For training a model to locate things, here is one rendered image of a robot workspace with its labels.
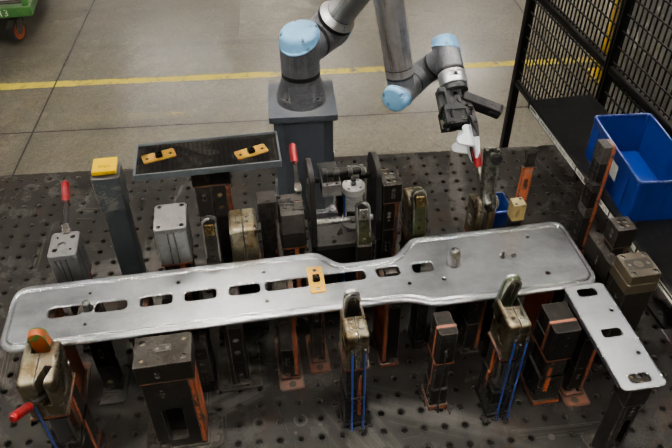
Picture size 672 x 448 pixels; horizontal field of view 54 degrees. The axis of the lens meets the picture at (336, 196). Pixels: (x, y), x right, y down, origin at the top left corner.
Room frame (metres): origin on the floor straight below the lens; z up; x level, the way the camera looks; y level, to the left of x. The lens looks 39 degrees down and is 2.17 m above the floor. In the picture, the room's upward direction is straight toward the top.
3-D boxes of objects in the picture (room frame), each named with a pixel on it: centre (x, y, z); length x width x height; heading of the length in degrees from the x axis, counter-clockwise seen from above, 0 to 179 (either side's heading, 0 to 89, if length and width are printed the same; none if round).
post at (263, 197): (1.30, 0.18, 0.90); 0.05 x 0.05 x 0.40; 9
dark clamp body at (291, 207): (1.29, 0.11, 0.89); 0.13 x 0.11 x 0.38; 9
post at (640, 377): (0.83, -0.62, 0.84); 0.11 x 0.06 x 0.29; 9
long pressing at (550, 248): (1.09, 0.07, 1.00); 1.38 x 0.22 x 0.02; 99
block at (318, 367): (1.12, 0.05, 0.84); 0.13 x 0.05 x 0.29; 9
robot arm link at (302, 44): (1.77, 0.10, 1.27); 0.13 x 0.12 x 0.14; 148
